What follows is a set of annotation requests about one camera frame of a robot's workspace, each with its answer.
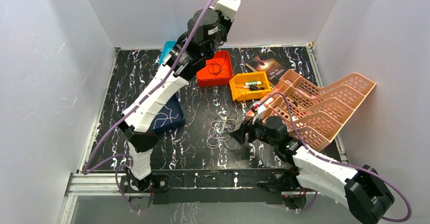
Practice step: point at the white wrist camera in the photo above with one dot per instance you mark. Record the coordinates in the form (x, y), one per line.
(258, 113)
(228, 8)

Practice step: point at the teal plastic box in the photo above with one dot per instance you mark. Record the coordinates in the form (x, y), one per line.
(166, 49)

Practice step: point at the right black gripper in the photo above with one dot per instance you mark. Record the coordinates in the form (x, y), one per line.
(240, 134)

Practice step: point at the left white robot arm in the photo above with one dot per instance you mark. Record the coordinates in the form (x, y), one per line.
(177, 69)

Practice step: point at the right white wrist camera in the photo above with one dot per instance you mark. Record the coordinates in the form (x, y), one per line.
(258, 113)

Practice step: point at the yellow parts bin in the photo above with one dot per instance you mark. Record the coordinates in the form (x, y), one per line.
(245, 94)

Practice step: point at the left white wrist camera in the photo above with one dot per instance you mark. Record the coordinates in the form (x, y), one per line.
(228, 8)

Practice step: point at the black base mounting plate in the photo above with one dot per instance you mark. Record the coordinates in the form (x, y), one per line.
(270, 186)

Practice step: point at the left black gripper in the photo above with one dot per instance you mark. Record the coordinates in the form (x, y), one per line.
(222, 27)

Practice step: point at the black clip in bin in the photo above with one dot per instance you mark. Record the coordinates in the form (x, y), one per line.
(255, 88)

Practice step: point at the red plastic box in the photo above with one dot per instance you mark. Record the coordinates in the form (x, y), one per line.
(218, 71)

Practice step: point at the pink tiered file rack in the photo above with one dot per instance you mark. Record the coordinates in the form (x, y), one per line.
(319, 112)

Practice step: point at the navy blue plastic box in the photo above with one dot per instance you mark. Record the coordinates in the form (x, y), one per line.
(170, 117)

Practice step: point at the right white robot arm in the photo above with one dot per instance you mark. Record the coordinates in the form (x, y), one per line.
(365, 195)

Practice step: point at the green white marker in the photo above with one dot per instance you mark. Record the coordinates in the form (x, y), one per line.
(253, 83)

